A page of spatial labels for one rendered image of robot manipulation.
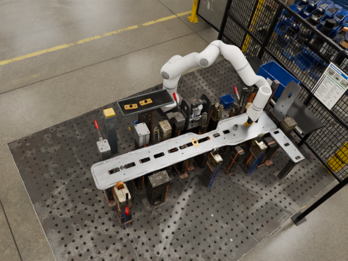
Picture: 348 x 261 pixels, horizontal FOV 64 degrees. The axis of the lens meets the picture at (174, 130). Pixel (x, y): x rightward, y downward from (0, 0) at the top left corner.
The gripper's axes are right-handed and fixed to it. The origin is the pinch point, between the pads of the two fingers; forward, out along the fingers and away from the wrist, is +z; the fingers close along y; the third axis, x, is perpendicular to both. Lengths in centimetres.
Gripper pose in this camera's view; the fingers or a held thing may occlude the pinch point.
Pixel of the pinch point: (250, 120)
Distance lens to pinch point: 214.3
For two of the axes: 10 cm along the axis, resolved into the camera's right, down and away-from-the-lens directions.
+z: -1.1, 6.1, 7.8
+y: 4.4, 7.4, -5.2
